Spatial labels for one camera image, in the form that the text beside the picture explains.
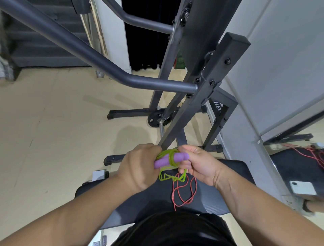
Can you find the person's right hand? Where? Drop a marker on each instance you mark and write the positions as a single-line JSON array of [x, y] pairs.
[[202, 167]]

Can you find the person's left hand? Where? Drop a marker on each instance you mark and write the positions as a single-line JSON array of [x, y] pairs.
[[136, 167]]

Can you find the person's left fingers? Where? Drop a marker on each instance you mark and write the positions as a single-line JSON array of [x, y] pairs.
[[151, 152]]

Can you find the person's right fingers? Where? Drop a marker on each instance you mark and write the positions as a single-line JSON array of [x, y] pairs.
[[188, 149]]

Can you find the person's right forearm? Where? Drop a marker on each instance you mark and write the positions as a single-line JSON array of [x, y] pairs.
[[258, 202]]

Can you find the person's left forearm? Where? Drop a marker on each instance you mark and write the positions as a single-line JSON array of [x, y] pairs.
[[76, 215]]

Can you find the silver barbell bar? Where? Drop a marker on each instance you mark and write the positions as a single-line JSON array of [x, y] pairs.
[[162, 131]]

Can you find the black weight plate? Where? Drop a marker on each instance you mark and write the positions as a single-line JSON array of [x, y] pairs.
[[154, 120]]

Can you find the black padded bench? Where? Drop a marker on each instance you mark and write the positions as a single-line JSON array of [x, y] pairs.
[[157, 200]]

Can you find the small white box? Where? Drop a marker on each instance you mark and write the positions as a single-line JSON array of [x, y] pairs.
[[99, 175]]

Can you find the black shirt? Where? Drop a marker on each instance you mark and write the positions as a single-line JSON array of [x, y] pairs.
[[174, 230]]

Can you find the green crate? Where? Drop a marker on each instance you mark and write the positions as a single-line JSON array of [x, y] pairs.
[[180, 62]]

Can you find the grey steel gym rack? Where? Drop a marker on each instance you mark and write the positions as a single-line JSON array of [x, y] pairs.
[[215, 63]]

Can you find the black curtain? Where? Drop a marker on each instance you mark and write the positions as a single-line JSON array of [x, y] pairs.
[[149, 48]]

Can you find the black floor mat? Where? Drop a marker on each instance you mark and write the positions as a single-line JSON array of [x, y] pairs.
[[291, 167]]

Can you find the white smartphone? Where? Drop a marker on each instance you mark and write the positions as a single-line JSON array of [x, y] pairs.
[[302, 188]]

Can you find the leaning wooden planks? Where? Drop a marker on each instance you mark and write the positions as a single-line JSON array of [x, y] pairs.
[[97, 30]]

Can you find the grey staircase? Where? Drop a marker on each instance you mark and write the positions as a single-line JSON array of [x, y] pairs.
[[38, 48]]

